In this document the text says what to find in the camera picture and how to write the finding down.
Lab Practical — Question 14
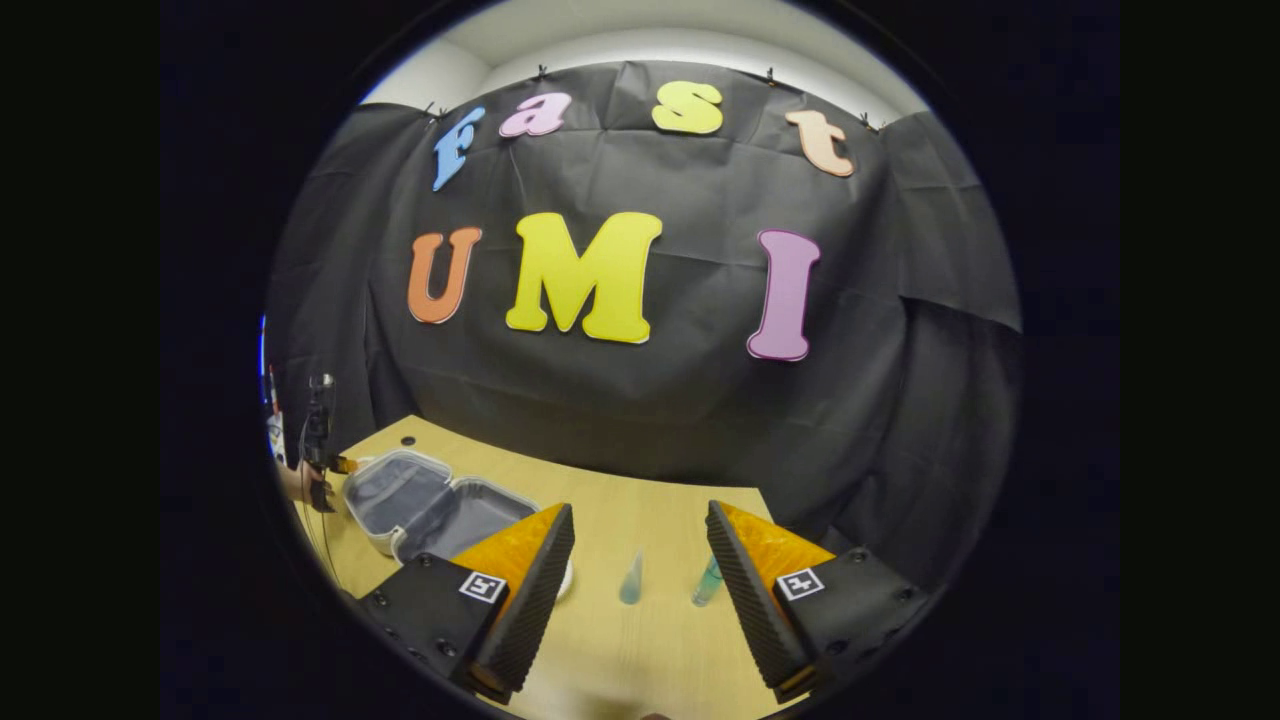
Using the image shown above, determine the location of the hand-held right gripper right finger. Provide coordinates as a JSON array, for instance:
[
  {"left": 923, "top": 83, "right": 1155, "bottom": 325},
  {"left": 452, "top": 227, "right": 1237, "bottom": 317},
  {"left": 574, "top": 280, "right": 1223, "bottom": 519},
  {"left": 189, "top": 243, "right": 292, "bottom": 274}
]
[{"left": 706, "top": 499, "right": 936, "bottom": 706}]

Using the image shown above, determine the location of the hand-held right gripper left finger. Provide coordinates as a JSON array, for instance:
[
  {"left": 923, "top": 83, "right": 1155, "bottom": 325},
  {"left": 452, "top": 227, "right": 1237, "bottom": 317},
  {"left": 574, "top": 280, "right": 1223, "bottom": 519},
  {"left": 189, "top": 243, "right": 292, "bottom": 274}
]
[{"left": 355, "top": 502, "right": 577, "bottom": 706}]

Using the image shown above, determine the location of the black backdrop cloth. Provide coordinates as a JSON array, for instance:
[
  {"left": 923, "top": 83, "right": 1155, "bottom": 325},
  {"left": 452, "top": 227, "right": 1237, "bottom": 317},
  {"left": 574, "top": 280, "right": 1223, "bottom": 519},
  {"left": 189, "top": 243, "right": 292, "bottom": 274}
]
[{"left": 265, "top": 60, "right": 1023, "bottom": 591}]

